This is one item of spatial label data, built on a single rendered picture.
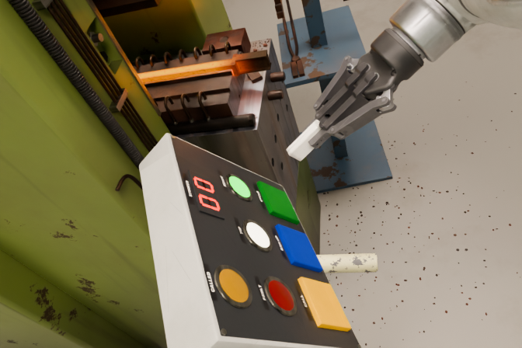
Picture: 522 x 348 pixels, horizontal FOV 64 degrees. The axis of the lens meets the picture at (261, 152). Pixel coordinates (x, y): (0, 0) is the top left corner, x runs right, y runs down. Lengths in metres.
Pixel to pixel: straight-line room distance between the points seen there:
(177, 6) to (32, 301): 0.90
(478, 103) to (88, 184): 1.92
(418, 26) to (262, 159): 0.62
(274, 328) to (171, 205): 0.21
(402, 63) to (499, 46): 2.07
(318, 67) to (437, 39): 0.96
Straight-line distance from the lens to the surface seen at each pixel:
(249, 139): 1.05
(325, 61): 1.56
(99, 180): 0.81
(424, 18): 0.61
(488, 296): 1.77
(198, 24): 1.33
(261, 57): 1.06
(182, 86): 1.12
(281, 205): 0.75
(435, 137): 2.16
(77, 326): 1.48
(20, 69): 0.70
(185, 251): 0.53
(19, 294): 1.30
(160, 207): 0.61
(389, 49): 0.62
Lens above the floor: 1.61
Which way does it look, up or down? 46 degrees down
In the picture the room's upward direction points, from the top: 22 degrees counter-clockwise
